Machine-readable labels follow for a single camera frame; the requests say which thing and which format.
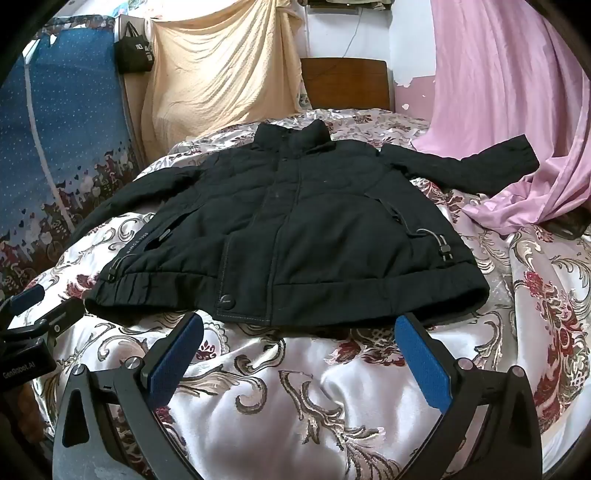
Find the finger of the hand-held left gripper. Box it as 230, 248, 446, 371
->
7, 285, 47, 317
25, 299, 87, 344

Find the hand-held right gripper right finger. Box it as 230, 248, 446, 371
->
394, 313, 543, 480

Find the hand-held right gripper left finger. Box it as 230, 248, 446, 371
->
52, 311, 205, 480

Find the black jacket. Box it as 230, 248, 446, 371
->
65, 121, 541, 329

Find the floral satin bedspread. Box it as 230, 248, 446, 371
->
0, 108, 591, 480

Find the blue patterned cloth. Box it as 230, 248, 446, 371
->
0, 16, 144, 296

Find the black bag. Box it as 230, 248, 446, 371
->
115, 21, 155, 75

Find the pink curtain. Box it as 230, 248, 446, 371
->
411, 0, 591, 238

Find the cream hanging cloth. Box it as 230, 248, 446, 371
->
141, 0, 308, 160

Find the wooden headboard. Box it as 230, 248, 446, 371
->
300, 58, 393, 112

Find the thin wall cable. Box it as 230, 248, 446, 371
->
344, 14, 364, 58

